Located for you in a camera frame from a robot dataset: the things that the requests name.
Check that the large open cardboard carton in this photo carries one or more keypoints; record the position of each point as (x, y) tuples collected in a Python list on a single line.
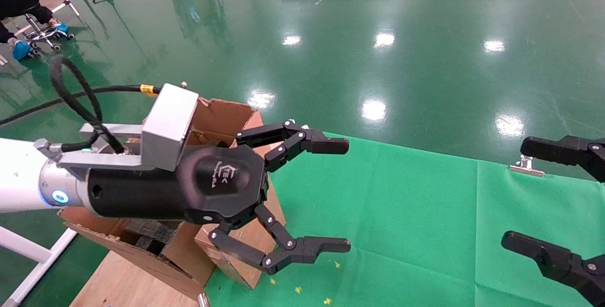
[(217, 113)]

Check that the black foam insert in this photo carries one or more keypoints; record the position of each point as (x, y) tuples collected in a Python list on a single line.
[(151, 236)]

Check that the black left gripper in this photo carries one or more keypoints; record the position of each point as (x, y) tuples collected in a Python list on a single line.
[(212, 184)]

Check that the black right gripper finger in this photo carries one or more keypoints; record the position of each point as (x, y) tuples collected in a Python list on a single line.
[(567, 151), (562, 264)]

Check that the brown cardboard sheet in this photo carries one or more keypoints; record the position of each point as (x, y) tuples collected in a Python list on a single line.
[(250, 236)]

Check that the blue shoe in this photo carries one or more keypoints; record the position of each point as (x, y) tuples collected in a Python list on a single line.
[(21, 51), (63, 28)]

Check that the white metal frame tube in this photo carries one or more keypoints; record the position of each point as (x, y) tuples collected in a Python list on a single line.
[(28, 250)]

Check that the silver camera mount bracket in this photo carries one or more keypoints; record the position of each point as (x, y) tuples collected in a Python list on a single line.
[(104, 159)]

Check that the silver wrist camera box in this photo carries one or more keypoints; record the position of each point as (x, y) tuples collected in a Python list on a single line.
[(168, 125)]

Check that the metal binder clip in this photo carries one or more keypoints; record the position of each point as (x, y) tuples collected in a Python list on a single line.
[(203, 300), (525, 169)]

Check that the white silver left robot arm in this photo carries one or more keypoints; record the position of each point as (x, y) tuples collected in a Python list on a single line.
[(21, 174)]

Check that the wheeled stool base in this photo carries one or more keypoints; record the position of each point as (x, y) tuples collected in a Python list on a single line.
[(45, 35)]

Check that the green table cloth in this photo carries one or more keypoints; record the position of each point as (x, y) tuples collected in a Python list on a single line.
[(401, 226)]

